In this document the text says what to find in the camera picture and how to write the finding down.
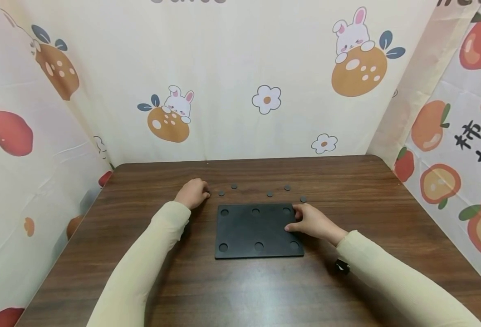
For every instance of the person's right hand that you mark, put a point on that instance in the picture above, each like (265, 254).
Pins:
(316, 223)

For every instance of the person's left hand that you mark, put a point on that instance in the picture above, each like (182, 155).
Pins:
(190, 194)

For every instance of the person's right fingers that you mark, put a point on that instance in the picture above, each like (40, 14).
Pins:
(297, 208)

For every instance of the person's left thumb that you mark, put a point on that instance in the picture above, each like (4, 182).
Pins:
(205, 195)

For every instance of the person's right thumb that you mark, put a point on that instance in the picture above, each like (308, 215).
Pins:
(293, 226)

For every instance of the person's left fingers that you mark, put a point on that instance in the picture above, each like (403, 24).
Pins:
(204, 185)

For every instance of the black board with round recesses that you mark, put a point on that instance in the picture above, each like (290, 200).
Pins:
(257, 229)

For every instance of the person's right forearm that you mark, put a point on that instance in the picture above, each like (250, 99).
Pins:
(399, 277)

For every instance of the person's left forearm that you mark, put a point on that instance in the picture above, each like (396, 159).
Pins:
(142, 259)

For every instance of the black wrist band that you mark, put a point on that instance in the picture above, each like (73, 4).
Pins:
(185, 231)
(342, 266)

